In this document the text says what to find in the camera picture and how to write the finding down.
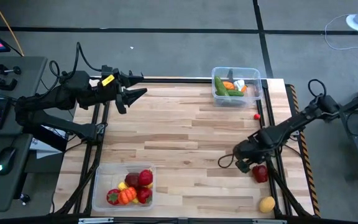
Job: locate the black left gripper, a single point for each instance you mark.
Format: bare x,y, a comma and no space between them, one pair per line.
104,95

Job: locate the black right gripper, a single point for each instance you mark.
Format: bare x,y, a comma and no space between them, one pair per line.
250,149

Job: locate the red bell pepper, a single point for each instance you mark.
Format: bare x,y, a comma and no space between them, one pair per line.
260,175

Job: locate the pale yellow round fruit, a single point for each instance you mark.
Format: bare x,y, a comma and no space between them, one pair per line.
266,204

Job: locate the small green cucumber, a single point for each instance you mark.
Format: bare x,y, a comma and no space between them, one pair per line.
236,93

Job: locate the orange carrot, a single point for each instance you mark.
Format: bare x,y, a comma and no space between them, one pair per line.
244,89

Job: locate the white garlic bulb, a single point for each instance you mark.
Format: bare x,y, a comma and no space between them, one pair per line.
238,84

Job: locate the orange round vegetable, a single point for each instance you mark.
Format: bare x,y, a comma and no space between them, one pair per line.
228,85

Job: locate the long green cucumber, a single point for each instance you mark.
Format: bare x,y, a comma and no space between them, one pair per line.
220,87

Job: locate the bright red fruit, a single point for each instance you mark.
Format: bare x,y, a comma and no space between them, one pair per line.
145,177

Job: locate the dark red apple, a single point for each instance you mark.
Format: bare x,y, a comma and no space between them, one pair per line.
132,180

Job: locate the yellow lemon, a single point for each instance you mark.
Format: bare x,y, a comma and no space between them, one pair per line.
150,186

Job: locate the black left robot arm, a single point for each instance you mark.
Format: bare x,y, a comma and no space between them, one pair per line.
48,99

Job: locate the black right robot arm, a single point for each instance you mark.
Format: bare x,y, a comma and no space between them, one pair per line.
291,126

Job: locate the yellow tag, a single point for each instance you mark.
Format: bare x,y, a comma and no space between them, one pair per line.
107,80

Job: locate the clear plastic bin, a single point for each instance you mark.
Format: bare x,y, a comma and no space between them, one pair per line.
102,177
253,74

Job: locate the small yellow fruit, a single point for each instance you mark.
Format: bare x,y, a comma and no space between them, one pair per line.
122,185

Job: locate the red round fruit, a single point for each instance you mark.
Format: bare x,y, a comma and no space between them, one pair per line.
143,194

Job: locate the white paper sheet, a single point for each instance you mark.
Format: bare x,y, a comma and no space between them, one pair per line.
45,153

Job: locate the red fruit with green calyx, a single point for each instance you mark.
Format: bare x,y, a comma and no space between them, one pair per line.
112,198

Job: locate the thin yellow rod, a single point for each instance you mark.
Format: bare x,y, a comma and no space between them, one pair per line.
7,28

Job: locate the black computer mouse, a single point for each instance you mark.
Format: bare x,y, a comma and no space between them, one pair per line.
6,158

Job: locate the small black knob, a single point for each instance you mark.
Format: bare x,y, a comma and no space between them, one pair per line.
25,198

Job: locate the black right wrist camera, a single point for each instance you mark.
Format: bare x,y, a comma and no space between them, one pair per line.
243,166

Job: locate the black metal table frame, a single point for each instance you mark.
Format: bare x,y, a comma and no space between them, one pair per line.
179,80

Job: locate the silver metal bracket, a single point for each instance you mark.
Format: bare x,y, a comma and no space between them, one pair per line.
95,220
269,221

